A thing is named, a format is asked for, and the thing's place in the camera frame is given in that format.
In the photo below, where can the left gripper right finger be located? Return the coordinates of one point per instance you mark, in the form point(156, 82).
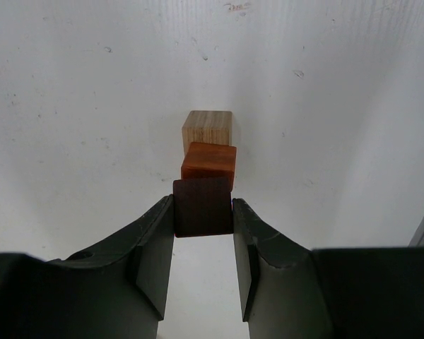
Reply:
point(288, 291)

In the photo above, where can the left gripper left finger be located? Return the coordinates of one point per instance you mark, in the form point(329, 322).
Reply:
point(116, 288)

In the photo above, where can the dark brown wood block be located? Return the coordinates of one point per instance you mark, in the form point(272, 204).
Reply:
point(203, 207)

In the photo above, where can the light tan wood block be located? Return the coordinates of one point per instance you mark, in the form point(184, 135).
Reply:
point(213, 127)

